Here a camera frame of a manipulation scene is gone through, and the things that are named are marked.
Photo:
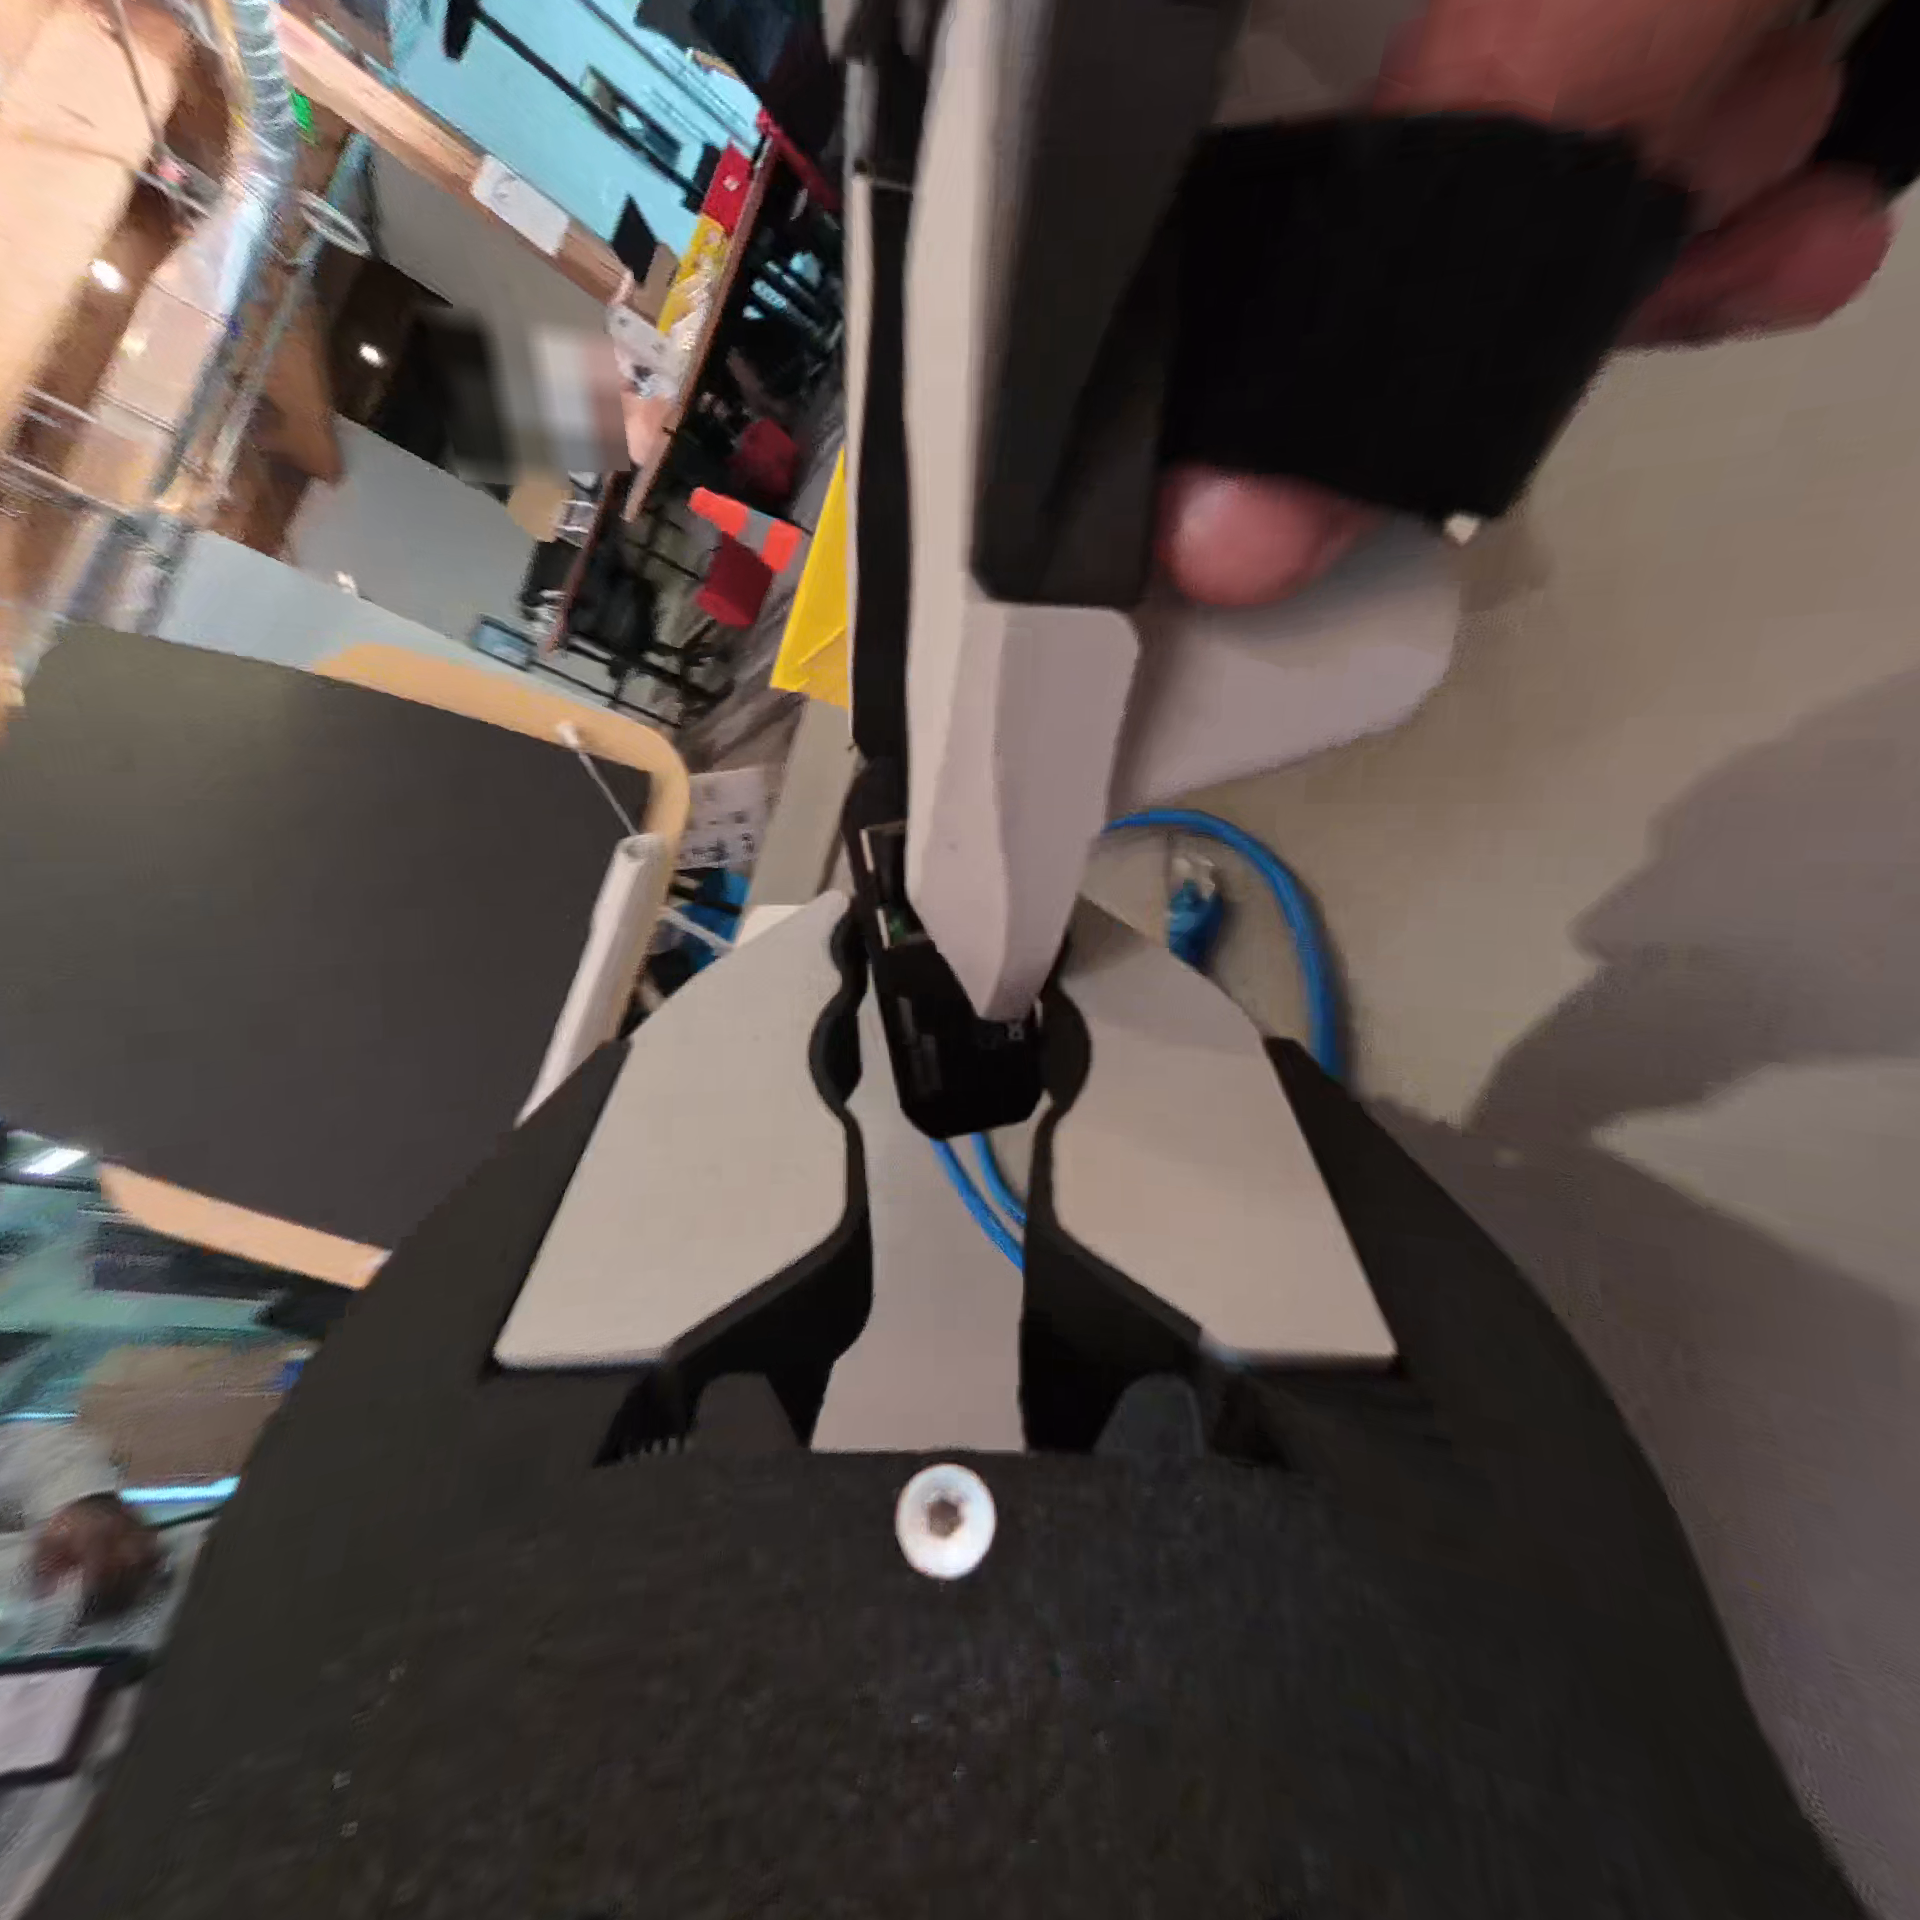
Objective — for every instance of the wood-edged black board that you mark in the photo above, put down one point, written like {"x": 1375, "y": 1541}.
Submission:
{"x": 301, "y": 932}

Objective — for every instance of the person's right hand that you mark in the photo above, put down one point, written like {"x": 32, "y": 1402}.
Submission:
{"x": 1646, "y": 73}

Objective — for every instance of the printed paper sheet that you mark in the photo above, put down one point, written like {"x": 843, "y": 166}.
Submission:
{"x": 728, "y": 816}

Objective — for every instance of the black ethernet adapter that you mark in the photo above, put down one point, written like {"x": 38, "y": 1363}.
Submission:
{"x": 958, "y": 1070}

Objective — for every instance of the white bar bracket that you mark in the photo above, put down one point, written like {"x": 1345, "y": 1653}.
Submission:
{"x": 607, "y": 959}

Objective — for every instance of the yellow plastic bin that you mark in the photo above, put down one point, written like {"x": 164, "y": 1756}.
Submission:
{"x": 816, "y": 619}

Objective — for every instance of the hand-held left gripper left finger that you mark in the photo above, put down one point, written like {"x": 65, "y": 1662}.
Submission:
{"x": 691, "y": 1186}

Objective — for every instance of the orange traffic cone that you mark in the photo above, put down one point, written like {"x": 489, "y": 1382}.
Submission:
{"x": 746, "y": 523}

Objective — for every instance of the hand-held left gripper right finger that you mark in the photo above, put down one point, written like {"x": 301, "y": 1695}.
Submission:
{"x": 1213, "y": 1186}

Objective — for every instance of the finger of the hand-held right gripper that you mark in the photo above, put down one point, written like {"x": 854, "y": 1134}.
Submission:
{"x": 1017, "y": 750}
{"x": 1278, "y": 676}

